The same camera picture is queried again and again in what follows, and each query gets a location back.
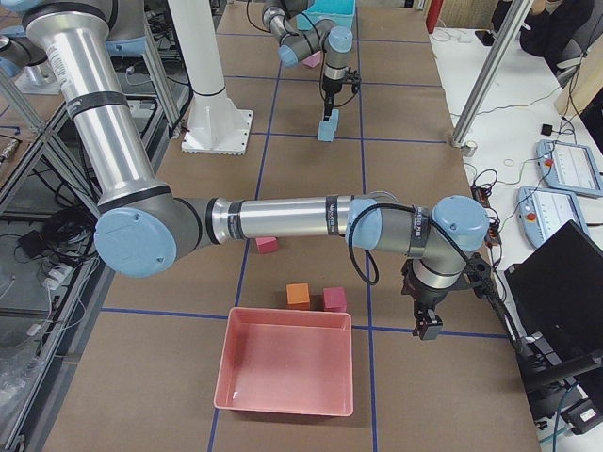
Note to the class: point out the black gripper body second arm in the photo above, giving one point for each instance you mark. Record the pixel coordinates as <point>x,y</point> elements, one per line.
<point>331,89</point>

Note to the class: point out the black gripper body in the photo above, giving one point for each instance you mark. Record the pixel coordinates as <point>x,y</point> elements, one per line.
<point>430,298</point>

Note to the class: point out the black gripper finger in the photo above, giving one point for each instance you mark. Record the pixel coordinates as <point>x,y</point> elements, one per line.
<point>328,104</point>
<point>428,324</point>

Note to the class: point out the light blue foam block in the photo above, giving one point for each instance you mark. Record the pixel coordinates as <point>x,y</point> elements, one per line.
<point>332,122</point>
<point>326,130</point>

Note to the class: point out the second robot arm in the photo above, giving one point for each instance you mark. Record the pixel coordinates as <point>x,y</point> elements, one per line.
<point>439,242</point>

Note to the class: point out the cyan plastic bin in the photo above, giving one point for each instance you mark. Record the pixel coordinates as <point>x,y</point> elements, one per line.
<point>341,12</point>

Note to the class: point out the magenta foam block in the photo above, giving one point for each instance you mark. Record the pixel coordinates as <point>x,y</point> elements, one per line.
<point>334,299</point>

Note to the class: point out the orange foam block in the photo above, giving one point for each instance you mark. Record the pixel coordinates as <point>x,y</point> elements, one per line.
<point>298,296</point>

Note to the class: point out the black laptop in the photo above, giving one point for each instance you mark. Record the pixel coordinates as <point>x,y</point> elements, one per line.
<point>559,287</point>

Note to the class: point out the blue teach pendant tablet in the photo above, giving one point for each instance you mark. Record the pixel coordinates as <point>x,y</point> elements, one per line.
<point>544,211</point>
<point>569,167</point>

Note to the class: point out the silver tape roll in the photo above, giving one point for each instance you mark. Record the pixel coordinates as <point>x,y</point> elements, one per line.
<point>469,148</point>

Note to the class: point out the dark pink foam block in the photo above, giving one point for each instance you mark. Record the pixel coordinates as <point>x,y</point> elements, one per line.
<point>266,245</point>

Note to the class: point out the red plastic bin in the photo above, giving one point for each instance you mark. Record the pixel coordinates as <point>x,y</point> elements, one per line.
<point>294,362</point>

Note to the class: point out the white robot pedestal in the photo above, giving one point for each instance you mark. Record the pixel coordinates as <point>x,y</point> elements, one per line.
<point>214,123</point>

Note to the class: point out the aluminium frame post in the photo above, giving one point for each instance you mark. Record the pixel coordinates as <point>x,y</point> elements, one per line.
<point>508,31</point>

